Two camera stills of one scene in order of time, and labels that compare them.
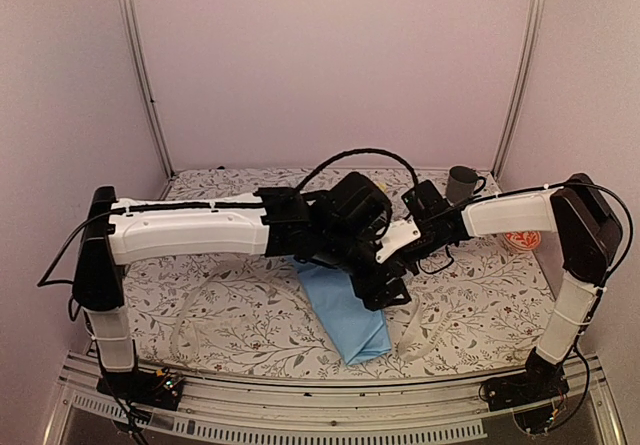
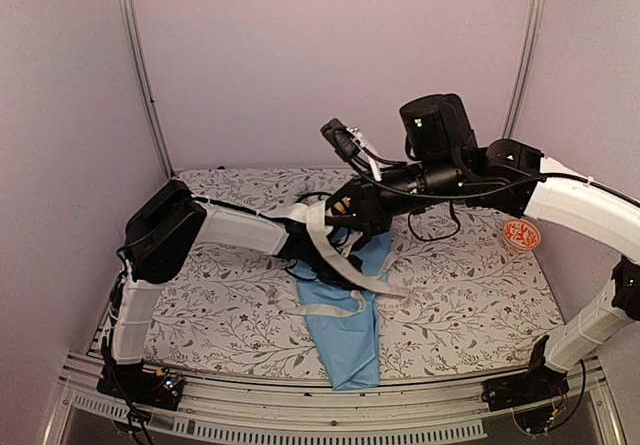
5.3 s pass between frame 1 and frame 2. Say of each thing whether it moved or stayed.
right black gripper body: moved
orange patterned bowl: stayed
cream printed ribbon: moved
